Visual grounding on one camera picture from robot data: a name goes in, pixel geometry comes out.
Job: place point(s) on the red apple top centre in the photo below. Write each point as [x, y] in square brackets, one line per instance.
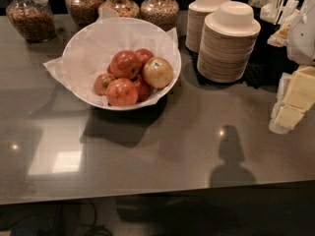
[125, 64]

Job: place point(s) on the stack paper bowls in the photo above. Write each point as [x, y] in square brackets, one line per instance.
[197, 12]
[228, 38]

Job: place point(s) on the yellow-red apple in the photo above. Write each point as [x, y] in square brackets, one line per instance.
[157, 73]

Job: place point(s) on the glass jar far left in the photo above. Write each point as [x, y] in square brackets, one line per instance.
[32, 19]

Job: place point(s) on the red apple middle low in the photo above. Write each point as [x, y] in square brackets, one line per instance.
[144, 90]

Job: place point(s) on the black rubber mat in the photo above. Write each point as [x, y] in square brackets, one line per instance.
[267, 63]

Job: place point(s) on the rear stack paper bowls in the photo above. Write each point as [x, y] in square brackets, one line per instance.
[197, 12]

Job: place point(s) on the front stack paper bowls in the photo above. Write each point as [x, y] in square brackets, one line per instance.
[228, 38]

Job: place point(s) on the white paper liner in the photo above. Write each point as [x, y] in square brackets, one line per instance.
[95, 46]

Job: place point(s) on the white plastic cutlery pile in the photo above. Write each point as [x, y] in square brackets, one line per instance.
[275, 11]

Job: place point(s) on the red apple front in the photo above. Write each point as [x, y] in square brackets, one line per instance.
[122, 92]

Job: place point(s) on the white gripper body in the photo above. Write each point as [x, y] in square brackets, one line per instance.
[302, 41]

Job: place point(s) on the red apple back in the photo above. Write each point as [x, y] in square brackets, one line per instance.
[144, 55]

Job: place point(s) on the small red apple left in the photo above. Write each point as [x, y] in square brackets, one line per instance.
[101, 83]

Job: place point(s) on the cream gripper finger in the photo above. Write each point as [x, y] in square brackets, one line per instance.
[280, 37]
[295, 96]

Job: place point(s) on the white bowl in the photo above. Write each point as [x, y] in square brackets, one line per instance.
[85, 54]

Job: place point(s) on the glass jar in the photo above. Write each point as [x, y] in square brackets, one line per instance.
[83, 12]
[162, 13]
[119, 8]
[32, 19]

